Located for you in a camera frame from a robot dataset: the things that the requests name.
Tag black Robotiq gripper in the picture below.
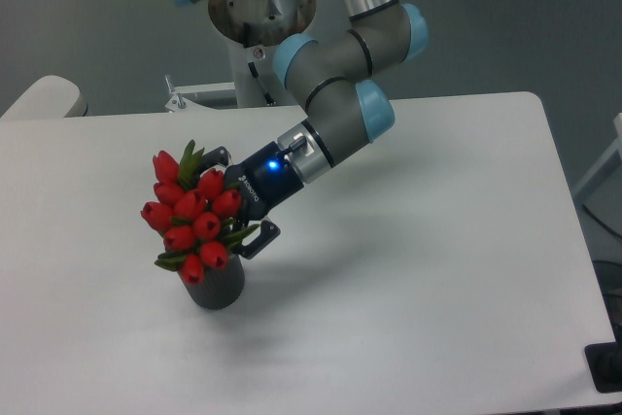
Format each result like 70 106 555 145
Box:
196 142 303 259

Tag red tulip bouquet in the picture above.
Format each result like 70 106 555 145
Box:
140 141 259 286

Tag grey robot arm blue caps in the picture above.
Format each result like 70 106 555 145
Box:
174 0 429 259

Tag dark grey ribbed vase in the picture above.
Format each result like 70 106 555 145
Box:
185 255 245 310

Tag beige chair back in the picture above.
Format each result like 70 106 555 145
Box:
1 75 88 121

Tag black device at table edge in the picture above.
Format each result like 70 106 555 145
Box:
584 342 621 394

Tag black pedestal cable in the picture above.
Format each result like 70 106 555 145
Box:
246 61 278 107

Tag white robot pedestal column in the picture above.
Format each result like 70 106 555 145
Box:
208 0 318 108

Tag white pedestal base frame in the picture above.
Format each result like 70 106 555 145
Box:
164 75 238 113

